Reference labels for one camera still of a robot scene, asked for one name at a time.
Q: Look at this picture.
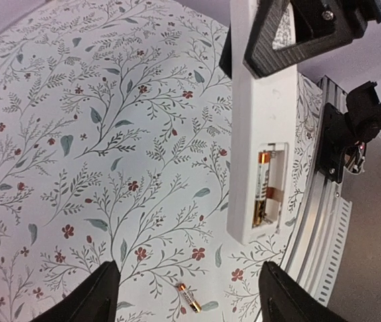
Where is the white remote control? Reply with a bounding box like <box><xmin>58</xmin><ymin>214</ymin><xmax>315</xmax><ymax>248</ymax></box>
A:
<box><xmin>227</xmin><ymin>1</ymin><xmax>298</xmax><ymax>245</ymax></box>

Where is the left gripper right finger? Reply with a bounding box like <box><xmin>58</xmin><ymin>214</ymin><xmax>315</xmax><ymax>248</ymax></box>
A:
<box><xmin>258</xmin><ymin>262</ymin><xmax>346</xmax><ymax>322</ymax></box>

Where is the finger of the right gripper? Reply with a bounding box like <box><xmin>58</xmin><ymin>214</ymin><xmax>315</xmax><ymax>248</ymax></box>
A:
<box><xmin>219</xmin><ymin>30</ymin><xmax>232</xmax><ymax>77</ymax></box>

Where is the AAA battery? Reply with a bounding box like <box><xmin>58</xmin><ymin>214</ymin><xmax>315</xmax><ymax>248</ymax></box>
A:
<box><xmin>176</xmin><ymin>282</ymin><xmax>202</xmax><ymax>313</ymax></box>
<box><xmin>252</xmin><ymin>152</ymin><xmax>270</xmax><ymax>227</ymax></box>

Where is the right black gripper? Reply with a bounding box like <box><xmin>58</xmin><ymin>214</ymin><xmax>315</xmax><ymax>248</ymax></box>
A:
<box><xmin>243</xmin><ymin>1</ymin><xmax>381</xmax><ymax>79</ymax></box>

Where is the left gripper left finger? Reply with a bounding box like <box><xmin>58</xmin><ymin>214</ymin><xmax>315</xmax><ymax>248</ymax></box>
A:
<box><xmin>36</xmin><ymin>261</ymin><xmax>121</xmax><ymax>322</ymax></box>

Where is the front aluminium rail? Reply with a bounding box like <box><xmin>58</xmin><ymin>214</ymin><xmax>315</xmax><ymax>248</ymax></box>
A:
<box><xmin>281</xmin><ymin>74</ymin><xmax>352</xmax><ymax>306</ymax></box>

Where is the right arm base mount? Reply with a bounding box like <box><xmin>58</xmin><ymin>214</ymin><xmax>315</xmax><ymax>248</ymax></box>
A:
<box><xmin>316</xmin><ymin>76</ymin><xmax>381</xmax><ymax>184</ymax></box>

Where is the floral patterned table mat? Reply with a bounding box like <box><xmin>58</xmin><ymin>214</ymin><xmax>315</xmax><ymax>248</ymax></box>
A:
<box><xmin>0</xmin><ymin>0</ymin><xmax>324</xmax><ymax>322</ymax></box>

